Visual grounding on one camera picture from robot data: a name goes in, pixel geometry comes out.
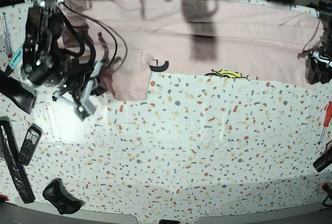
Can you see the black game controller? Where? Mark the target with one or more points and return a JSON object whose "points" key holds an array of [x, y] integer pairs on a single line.
{"points": [[59, 197]]}

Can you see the pink T-shirt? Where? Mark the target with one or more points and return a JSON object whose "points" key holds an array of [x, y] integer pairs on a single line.
{"points": [[194, 37]]}

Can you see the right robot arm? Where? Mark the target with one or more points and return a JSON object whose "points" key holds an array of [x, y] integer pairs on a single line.
{"points": [[55, 54]]}

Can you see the turquoise highlighter marker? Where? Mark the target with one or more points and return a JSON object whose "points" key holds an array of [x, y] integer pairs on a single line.
{"points": [[14, 61]]}

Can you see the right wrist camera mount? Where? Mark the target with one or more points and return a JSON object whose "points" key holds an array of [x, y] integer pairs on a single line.
{"points": [[82, 109]]}

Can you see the small red black clip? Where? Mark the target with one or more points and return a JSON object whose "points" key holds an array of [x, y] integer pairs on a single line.
{"points": [[325, 186]]}

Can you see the red handle screwdriver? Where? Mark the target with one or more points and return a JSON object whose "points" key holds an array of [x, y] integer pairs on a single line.
{"points": [[326, 120]]}

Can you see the long black wrapped bar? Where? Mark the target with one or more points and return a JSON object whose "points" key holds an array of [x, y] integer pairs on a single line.
{"points": [[11, 156]]}

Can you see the black cylinder with wires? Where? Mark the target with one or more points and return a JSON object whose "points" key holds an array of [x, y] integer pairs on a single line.
{"points": [[324, 160]]}

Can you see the red clamp at left edge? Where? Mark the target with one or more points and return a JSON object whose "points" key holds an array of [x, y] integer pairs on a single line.
{"points": [[3, 199]]}

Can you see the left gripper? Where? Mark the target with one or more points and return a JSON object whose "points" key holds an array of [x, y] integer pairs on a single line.
{"points": [[314, 72]]}

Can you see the clear handle screwdriver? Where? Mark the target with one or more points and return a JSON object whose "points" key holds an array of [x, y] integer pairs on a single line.
{"points": [[8, 46]]}

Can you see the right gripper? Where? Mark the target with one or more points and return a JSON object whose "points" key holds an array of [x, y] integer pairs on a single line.
{"points": [[83, 84]]}

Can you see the black remote control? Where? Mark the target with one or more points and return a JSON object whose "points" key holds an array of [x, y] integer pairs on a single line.
{"points": [[30, 143]]}

